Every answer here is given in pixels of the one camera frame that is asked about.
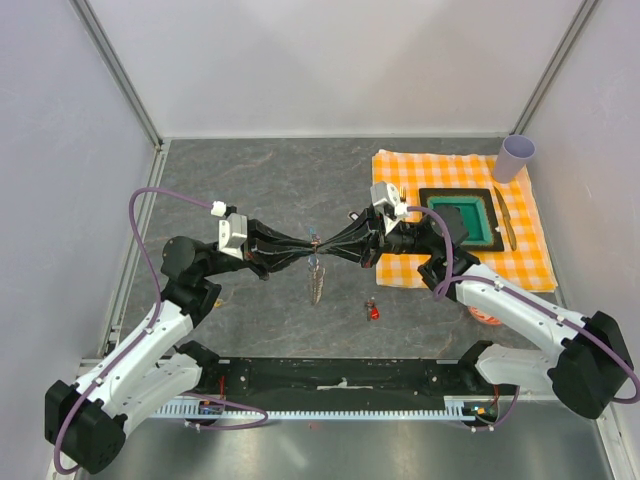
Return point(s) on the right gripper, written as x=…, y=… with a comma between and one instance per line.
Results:
x=363, y=250

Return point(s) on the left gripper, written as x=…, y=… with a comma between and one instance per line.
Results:
x=264, y=260

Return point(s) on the red key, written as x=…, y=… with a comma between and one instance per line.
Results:
x=371, y=309

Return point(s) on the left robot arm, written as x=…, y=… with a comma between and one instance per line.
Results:
x=88, y=421

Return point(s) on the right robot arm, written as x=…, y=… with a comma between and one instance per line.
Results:
x=583, y=360

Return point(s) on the green square plate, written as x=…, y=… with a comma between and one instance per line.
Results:
x=478, y=214

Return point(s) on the gold knife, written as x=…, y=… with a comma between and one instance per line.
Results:
x=507, y=219

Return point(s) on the orange checkered cloth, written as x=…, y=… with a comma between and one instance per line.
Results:
x=528, y=265

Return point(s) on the lilac cup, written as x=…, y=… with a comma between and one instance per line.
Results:
x=515, y=152

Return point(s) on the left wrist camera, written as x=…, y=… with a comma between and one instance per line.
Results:
x=232, y=229

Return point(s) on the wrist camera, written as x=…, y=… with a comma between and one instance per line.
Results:
x=232, y=229
x=386, y=200

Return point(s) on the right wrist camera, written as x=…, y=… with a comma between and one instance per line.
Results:
x=386, y=200

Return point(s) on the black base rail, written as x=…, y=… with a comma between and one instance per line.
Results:
x=314, y=384

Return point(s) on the slotted cable duct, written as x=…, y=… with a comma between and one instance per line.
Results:
x=192, y=409

